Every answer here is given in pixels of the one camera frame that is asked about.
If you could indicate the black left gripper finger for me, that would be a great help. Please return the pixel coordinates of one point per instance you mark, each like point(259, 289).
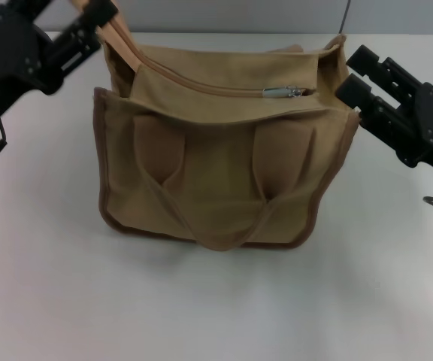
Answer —
point(102, 11)
point(75, 52)

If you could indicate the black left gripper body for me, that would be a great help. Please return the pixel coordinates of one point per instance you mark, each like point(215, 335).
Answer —
point(9, 56)

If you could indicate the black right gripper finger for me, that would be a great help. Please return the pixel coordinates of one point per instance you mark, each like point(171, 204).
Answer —
point(385, 71)
point(382, 116)

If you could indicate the silver metal zipper pull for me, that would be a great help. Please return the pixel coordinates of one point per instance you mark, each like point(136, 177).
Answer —
point(276, 92)

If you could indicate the khaki canvas food bag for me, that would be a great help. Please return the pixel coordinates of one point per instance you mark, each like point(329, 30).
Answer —
point(220, 169)

